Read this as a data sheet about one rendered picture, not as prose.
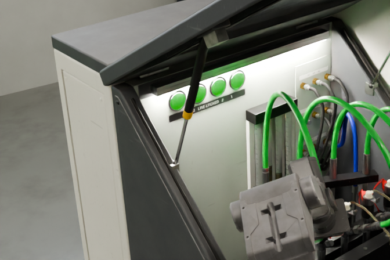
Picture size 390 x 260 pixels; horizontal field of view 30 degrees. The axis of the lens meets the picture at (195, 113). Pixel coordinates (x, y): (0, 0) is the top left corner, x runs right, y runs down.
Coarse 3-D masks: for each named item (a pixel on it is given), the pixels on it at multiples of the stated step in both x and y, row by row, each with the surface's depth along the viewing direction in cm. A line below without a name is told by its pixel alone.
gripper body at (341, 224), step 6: (342, 204) 142; (342, 210) 142; (336, 216) 141; (342, 216) 141; (336, 222) 141; (342, 222) 141; (348, 222) 141; (324, 228) 137; (330, 228) 139; (336, 228) 141; (342, 228) 140; (348, 228) 140; (318, 234) 141; (324, 234) 141; (330, 234) 141
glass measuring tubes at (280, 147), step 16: (256, 112) 182; (272, 112) 184; (288, 112) 189; (256, 128) 185; (272, 128) 191; (288, 128) 191; (256, 144) 186; (272, 144) 192; (288, 144) 193; (256, 160) 189; (272, 160) 195; (288, 160) 195; (256, 176) 191; (272, 176) 197
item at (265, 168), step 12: (276, 96) 164; (288, 96) 158; (264, 120) 176; (300, 120) 151; (264, 132) 178; (264, 144) 180; (312, 144) 148; (264, 156) 181; (312, 156) 147; (264, 168) 183
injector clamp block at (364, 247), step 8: (376, 232) 189; (384, 232) 186; (352, 240) 184; (360, 240) 186; (368, 240) 183; (376, 240) 183; (384, 240) 183; (328, 248) 181; (336, 248) 181; (352, 248) 185; (360, 248) 180; (368, 248) 180; (376, 248) 180; (384, 248) 182; (328, 256) 179; (336, 256) 181; (344, 256) 178; (352, 256) 178; (360, 256) 178; (368, 256) 179; (376, 256) 181; (384, 256) 183
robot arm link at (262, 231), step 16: (288, 176) 90; (240, 192) 92; (256, 192) 90; (272, 192) 89; (288, 192) 87; (240, 208) 89; (256, 208) 88; (272, 208) 88; (288, 208) 85; (304, 208) 86; (256, 224) 86; (272, 224) 86; (288, 224) 84; (304, 224) 83; (256, 240) 84; (272, 240) 84; (288, 240) 82; (304, 240) 82; (256, 256) 83; (272, 256) 83; (288, 256) 82; (304, 256) 82
